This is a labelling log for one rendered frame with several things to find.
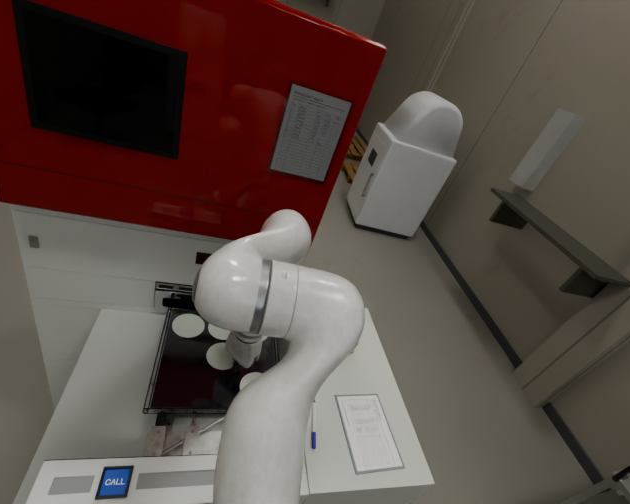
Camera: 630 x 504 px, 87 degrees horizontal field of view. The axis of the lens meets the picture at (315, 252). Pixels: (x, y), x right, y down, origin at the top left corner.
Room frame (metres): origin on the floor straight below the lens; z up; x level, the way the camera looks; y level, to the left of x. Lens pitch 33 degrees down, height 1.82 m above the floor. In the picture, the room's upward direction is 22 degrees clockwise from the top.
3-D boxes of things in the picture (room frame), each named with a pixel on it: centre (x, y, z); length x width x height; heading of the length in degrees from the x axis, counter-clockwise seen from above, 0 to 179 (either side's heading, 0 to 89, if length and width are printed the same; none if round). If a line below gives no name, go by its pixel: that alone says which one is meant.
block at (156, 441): (0.36, 0.18, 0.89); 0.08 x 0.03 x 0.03; 22
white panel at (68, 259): (0.79, 0.42, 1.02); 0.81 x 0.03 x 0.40; 112
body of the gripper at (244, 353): (0.63, 0.09, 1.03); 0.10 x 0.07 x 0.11; 65
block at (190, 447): (0.39, 0.11, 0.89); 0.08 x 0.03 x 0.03; 22
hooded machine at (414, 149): (4.04, -0.57, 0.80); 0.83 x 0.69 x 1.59; 108
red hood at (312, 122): (1.08, 0.53, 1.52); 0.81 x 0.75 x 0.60; 112
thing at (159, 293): (0.85, 0.25, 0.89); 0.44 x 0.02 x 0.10; 112
